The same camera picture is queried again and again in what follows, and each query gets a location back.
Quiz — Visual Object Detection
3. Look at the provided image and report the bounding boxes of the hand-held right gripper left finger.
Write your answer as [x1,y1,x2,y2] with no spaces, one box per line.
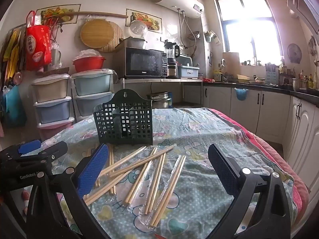
[26,143,111,239]

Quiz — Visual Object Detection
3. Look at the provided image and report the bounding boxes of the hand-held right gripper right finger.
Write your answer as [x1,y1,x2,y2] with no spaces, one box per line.
[208,143,292,239]

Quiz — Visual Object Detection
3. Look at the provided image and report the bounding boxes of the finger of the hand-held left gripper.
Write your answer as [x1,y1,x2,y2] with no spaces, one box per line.
[10,141,68,171]
[0,139,42,161]

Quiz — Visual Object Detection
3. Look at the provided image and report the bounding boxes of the bunch of chopsticks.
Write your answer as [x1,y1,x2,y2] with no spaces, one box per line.
[83,143,187,227]

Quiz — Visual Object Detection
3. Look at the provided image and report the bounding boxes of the green plastic utensil holder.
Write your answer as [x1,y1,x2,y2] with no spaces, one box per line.
[93,89,154,146]

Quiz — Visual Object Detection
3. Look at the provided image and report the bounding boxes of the blue bag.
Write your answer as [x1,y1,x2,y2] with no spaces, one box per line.
[2,85,27,127]

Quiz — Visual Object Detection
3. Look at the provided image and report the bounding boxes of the pastel plastic drawer tower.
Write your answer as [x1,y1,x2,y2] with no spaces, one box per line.
[71,68,115,117]
[31,73,75,140]

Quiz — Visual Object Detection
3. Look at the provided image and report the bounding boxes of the cartoon printed tablecloth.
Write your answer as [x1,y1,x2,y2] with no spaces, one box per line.
[35,108,299,239]

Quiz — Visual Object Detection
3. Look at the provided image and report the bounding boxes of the white kitchen cabinets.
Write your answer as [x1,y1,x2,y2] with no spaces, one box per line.
[203,85,319,205]

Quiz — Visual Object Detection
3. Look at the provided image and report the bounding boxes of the blue hanging pouch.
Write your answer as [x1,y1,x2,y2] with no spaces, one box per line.
[234,88,248,102]

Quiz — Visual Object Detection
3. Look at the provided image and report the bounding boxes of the wicker tray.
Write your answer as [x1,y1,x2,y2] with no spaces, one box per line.
[35,67,70,77]

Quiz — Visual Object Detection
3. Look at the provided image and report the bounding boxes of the red plastic basin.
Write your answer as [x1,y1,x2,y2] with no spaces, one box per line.
[73,56,106,72]

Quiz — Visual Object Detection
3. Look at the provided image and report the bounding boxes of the black countertop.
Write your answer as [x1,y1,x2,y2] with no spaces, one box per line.
[203,80,319,105]

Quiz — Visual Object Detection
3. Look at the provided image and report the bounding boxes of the stacked steel pots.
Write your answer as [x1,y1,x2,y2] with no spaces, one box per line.
[147,92,173,109]

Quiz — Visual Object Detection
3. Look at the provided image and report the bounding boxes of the yellow hanging clothes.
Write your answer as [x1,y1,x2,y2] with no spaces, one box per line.
[0,27,27,80]

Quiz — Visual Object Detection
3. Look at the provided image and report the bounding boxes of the red shopping bag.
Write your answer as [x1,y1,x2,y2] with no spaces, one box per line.
[26,10,53,71]

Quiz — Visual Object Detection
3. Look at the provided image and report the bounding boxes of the white lids stack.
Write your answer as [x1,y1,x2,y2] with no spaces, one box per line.
[79,50,100,58]

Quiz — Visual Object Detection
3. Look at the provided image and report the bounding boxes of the wooden cutting board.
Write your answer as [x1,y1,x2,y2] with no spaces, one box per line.
[222,52,240,81]

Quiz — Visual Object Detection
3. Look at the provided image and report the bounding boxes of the teal knife block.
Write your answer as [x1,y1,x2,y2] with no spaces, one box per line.
[265,63,278,85]

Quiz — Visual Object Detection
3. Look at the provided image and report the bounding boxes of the grey dish drainer box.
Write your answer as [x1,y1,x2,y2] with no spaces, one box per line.
[177,54,200,79]

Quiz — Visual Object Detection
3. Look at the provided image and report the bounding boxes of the steel shelf table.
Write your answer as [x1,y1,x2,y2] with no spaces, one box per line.
[121,78,203,109]

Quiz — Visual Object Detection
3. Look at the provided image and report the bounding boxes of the steel cooking pot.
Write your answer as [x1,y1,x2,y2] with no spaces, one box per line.
[292,78,307,92]

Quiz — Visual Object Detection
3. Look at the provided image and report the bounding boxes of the black microwave oven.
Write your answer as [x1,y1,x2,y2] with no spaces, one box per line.
[125,47,168,78]

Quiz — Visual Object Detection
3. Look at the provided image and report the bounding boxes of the round bamboo board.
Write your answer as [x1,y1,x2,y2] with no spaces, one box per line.
[80,20,115,48]

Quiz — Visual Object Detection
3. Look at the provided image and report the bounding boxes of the condiment bottles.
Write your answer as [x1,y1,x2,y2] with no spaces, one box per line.
[299,69,319,90]

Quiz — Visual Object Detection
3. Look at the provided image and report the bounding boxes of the blender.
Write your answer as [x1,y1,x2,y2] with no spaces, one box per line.
[164,40,180,77]

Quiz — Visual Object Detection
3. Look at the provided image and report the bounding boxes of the round bamboo mat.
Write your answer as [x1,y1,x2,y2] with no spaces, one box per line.
[100,21,124,53]

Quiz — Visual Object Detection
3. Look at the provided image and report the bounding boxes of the grey pot with lid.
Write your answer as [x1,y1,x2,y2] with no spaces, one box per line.
[124,37,147,50]

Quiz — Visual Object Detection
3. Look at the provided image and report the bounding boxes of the hanging metal strainer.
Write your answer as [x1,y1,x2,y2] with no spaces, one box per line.
[187,31,201,43]

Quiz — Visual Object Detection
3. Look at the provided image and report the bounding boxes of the long wooden rolling pin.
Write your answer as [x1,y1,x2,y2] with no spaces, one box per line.
[53,11,129,20]

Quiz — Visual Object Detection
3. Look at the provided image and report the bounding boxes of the window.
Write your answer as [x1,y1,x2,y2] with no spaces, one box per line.
[216,0,285,66]

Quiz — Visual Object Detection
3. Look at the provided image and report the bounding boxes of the clear plastic dome lid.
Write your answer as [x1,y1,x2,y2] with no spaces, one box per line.
[130,20,149,39]

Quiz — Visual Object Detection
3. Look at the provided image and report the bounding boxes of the range hood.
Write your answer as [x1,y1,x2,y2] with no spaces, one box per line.
[285,0,319,34]

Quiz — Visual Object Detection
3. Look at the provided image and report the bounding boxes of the green wall holder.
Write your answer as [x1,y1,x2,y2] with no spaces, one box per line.
[204,30,221,44]

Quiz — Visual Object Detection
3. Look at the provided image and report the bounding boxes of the fruit wall picture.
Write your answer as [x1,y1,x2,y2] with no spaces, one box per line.
[36,4,81,26]
[125,8,162,34]

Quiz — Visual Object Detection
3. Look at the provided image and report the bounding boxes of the round wall fan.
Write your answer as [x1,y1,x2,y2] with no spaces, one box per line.
[287,43,302,63]

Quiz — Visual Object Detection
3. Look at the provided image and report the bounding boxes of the water heater hoses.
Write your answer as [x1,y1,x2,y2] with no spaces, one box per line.
[177,9,200,51]

